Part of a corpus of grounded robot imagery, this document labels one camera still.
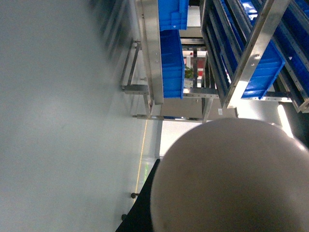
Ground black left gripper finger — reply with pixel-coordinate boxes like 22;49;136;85
116;159;160;232

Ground beige plastic dustpan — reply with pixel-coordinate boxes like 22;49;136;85
150;119;309;232

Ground stainless steel roller shelf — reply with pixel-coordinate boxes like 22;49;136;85
119;0;309;158

